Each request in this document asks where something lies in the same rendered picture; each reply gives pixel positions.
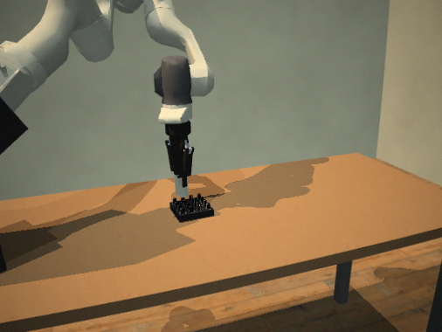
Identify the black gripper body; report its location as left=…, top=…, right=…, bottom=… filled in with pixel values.
left=165, top=121, right=191, bottom=153

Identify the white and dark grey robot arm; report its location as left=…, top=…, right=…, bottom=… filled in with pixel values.
left=0, top=0, right=214, bottom=124

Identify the black knob panel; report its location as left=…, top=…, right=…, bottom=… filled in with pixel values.
left=169, top=193, right=214, bottom=223

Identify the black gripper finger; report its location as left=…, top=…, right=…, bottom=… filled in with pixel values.
left=165, top=139, right=180, bottom=196
left=175, top=140, right=194, bottom=198

